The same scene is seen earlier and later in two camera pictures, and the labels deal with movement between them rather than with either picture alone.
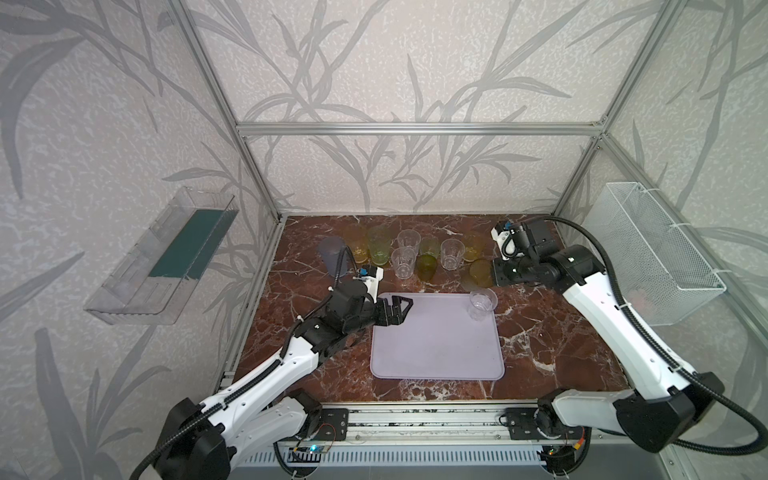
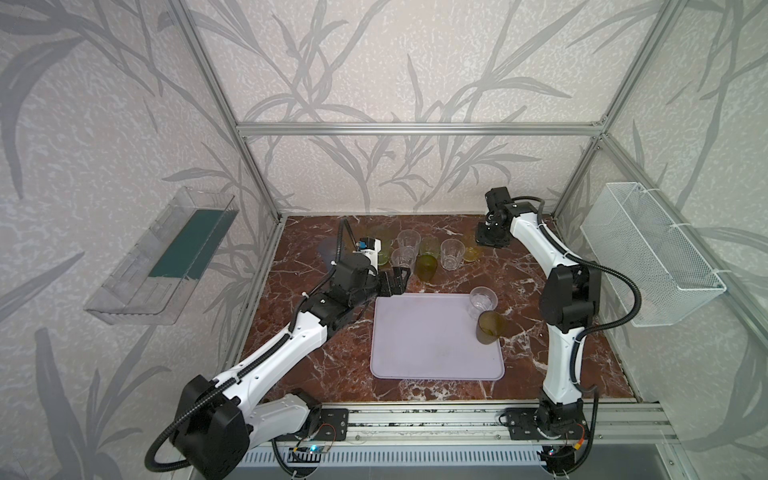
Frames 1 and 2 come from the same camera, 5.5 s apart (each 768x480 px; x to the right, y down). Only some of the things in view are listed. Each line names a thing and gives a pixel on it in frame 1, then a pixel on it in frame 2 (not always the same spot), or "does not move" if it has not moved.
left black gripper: x=381 y=309 → x=389 y=282
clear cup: x=452 y=253 does not move
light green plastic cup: x=379 y=240 does not move
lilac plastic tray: x=438 y=340 does not move
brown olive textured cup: x=481 y=271 → x=490 y=327
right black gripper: x=522 y=258 → x=489 y=233
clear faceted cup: x=482 y=301 does not move
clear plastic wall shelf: x=154 y=281 does not move
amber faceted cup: x=471 y=248 does not move
